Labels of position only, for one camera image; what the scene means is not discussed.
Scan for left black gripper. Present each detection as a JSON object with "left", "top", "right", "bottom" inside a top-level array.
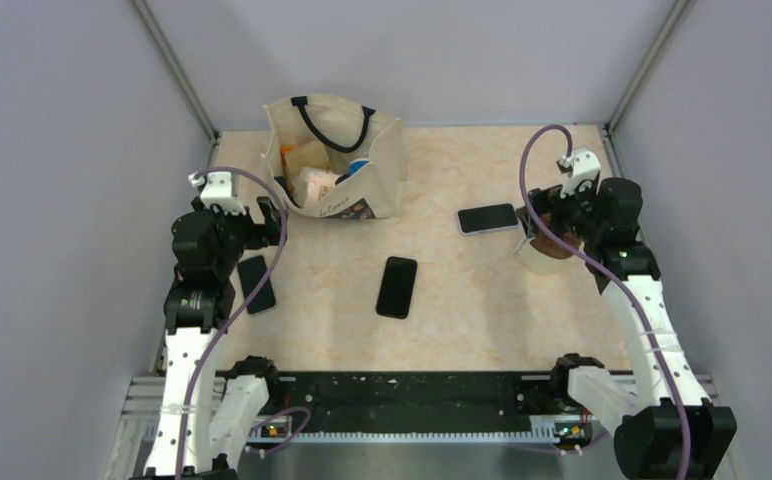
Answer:
[{"left": 193, "top": 194, "right": 287, "bottom": 276}]

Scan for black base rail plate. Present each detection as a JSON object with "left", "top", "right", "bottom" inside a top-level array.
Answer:
[{"left": 261, "top": 371, "right": 588, "bottom": 441}]

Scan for paper cup with label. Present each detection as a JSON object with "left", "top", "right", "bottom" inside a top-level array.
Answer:
[{"left": 513, "top": 232, "right": 575, "bottom": 276}]

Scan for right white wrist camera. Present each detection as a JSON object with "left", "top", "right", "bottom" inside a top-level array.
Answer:
[{"left": 556, "top": 147, "right": 601, "bottom": 198}]

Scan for snack packets in bag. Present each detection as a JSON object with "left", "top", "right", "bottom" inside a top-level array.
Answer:
[{"left": 280, "top": 141, "right": 369, "bottom": 208}]

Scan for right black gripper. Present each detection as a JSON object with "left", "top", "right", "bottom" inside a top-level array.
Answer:
[{"left": 517, "top": 175, "right": 605, "bottom": 244}]

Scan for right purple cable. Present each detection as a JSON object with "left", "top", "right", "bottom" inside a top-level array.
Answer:
[{"left": 519, "top": 124, "right": 693, "bottom": 480}]

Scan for phone in lilac case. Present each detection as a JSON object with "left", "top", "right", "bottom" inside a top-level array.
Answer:
[{"left": 456, "top": 203, "right": 519, "bottom": 235}]

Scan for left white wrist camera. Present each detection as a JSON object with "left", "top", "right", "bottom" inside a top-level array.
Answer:
[{"left": 188, "top": 172, "right": 248, "bottom": 216}]

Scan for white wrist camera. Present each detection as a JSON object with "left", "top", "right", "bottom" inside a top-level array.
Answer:
[
  {"left": 556, "top": 147, "right": 601, "bottom": 198},
  {"left": 188, "top": 172, "right": 248, "bottom": 216}
]

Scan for black phone case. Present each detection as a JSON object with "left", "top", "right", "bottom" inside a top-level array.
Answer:
[{"left": 375, "top": 256, "right": 418, "bottom": 319}]

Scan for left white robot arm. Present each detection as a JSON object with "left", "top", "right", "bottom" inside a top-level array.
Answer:
[{"left": 138, "top": 197, "right": 283, "bottom": 479}]

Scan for black phone at left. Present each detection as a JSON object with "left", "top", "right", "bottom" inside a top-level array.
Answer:
[{"left": 237, "top": 255, "right": 277, "bottom": 316}]

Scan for beige canvas tote bag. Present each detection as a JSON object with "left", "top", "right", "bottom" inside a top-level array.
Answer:
[{"left": 262, "top": 94, "right": 408, "bottom": 220}]

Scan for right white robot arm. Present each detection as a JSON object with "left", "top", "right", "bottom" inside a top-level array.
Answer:
[{"left": 522, "top": 178, "right": 738, "bottom": 479}]

